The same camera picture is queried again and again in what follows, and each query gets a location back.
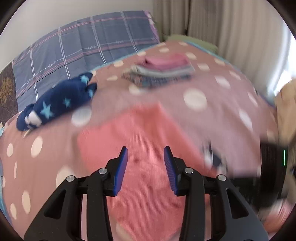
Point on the green pillow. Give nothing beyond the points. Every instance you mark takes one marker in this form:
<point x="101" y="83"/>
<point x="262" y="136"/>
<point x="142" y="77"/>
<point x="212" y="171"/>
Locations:
<point x="206" y="45"/>

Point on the blue plaid quilt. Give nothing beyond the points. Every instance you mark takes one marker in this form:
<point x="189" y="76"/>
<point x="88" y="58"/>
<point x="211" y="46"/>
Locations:
<point x="79" y="47"/>

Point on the coral pink ribbed shirt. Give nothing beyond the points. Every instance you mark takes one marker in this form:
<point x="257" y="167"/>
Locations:
<point x="146" y="208"/>

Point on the folded magenta pink garment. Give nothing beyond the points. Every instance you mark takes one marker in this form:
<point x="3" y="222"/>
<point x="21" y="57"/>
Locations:
<point x="166" y="62"/>

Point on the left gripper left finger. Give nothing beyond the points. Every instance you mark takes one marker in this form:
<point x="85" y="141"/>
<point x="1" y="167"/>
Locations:
<point x="60" y="216"/>

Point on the folded grey-green garment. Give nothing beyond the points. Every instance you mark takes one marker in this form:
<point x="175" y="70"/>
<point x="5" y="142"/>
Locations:
<point x="179" y="71"/>

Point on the navy star-patterned fleece garment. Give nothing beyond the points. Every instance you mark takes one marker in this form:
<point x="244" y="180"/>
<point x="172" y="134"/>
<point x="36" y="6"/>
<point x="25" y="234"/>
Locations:
<point x="66" y="96"/>

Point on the folded teal floral garment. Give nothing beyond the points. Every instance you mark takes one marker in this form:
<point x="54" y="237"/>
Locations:
<point x="144" y="81"/>

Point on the beige window curtain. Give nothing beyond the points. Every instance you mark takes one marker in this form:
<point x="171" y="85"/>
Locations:
<point x="251" y="35"/>

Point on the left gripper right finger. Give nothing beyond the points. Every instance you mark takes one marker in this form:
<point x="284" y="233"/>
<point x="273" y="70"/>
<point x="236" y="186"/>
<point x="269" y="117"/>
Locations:
<point x="232" y="217"/>

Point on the pink polka dot bedspread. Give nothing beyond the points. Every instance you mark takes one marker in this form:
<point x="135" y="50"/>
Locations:
<point x="217" y="106"/>

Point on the dark tree-print pillow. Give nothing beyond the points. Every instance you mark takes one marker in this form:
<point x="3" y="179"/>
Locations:
<point x="8" y="102"/>

